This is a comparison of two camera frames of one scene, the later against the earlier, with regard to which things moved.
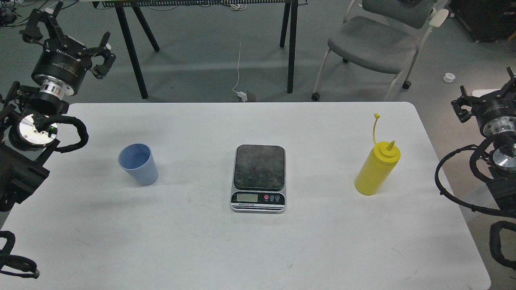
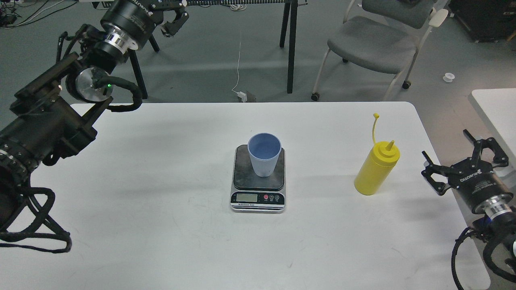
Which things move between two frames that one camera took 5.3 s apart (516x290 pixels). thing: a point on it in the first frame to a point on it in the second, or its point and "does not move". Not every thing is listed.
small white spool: (448, 77) does not move
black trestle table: (290, 15) does not move
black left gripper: (62, 62) to (128, 24)
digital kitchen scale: (259, 182) does not move
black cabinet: (486, 20) does not move
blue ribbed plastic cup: (138, 160) to (263, 148)
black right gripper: (495, 112) to (475, 180)
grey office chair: (384, 35) does not move
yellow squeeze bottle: (378, 166) does not move
